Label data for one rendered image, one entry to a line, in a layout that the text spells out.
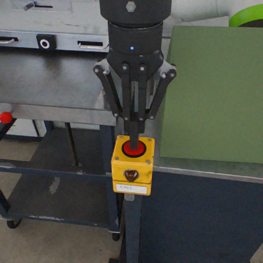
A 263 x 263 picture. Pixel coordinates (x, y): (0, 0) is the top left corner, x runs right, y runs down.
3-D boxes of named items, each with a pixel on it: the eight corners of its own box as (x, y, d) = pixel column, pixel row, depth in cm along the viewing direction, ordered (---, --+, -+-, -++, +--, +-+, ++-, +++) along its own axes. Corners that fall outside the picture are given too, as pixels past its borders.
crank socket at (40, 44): (54, 51, 91) (51, 37, 88) (38, 50, 92) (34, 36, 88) (56, 48, 93) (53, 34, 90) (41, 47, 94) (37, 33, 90)
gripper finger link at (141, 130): (138, 106, 44) (155, 108, 44) (138, 128, 47) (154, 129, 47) (138, 111, 43) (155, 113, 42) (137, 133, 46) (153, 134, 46)
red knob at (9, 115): (11, 125, 70) (7, 116, 68) (0, 124, 71) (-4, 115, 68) (18, 115, 74) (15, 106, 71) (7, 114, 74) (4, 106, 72)
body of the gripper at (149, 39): (167, 9, 36) (162, 69, 42) (109, 7, 36) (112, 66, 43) (166, 28, 30) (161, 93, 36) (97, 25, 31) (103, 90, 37)
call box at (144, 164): (150, 196, 53) (152, 165, 46) (113, 192, 54) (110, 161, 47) (152, 167, 59) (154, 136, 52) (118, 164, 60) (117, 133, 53)
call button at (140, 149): (143, 160, 49) (143, 154, 48) (122, 158, 49) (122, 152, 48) (144, 146, 52) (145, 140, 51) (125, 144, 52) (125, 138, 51)
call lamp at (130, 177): (139, 185, 49) (139, 174, 46) (121, 184, 49) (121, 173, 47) (139, 180, 50) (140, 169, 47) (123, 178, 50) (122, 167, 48)
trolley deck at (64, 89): (117, 126, 72) (116, 109, 68) (-83, 110, 77) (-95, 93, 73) (139, 37, 122) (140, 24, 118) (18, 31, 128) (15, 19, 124)
